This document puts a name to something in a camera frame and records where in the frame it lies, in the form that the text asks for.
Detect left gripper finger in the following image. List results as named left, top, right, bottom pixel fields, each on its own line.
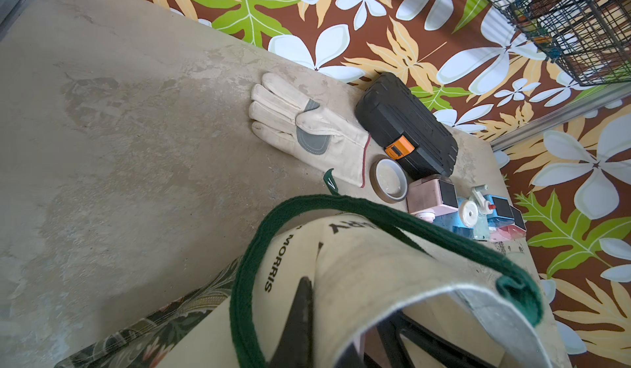
left=268, top=277, right=314, bottom=368

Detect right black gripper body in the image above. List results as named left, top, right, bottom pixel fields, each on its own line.
left=376, top=310, right=493, bottom=368

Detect cream tote bag green handles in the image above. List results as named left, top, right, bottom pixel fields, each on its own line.
left=53, top=194, right=553, bottom=368

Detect blue pencil sharpener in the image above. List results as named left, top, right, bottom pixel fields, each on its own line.
left=433, top=198, right=479, bottom=240
left=485, top=195, right=514, bottom=228

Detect brown tape roll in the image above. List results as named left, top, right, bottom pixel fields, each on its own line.
left=369, top=156, right=409, bottom=204

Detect black hard case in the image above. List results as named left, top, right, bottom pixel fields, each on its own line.
left=355, top=72, right=458, bottom=180

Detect cream work glove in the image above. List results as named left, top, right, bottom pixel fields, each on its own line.
left=248, top=72, right=371, bottom=188

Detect black wire basket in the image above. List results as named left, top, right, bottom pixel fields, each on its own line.
left=487, top=0, right=630, bottom=86

